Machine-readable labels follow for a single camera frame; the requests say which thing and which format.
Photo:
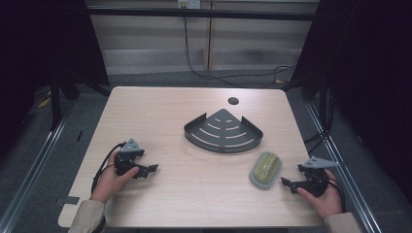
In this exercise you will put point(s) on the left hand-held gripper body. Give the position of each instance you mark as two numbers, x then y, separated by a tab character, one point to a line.
129	155

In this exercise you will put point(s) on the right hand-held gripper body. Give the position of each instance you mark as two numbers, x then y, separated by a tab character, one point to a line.
314	181

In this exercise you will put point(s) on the green soap bar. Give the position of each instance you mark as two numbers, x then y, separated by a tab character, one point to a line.
267	167

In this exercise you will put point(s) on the person's right hand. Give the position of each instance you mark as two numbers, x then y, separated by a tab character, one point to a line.
327	204

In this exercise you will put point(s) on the person's left hand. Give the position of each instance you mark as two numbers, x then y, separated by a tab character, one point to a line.
110	181

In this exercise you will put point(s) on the grey tape strip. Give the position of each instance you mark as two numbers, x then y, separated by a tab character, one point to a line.
71	200

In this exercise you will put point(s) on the dark grey metal corner shelf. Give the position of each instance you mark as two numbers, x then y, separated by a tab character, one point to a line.
223	132

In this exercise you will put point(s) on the black curtain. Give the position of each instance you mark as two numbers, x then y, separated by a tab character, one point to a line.
45	48
372	81

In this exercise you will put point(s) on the metal floor rail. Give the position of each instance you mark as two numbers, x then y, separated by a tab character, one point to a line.
350	181
32	168

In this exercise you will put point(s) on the black stand post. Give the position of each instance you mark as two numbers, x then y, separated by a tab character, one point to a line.
323	103

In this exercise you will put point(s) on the black horizontal frame bar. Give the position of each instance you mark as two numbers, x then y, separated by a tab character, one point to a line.
200	14

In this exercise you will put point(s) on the white wall socket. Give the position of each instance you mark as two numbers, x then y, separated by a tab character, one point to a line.
189	3

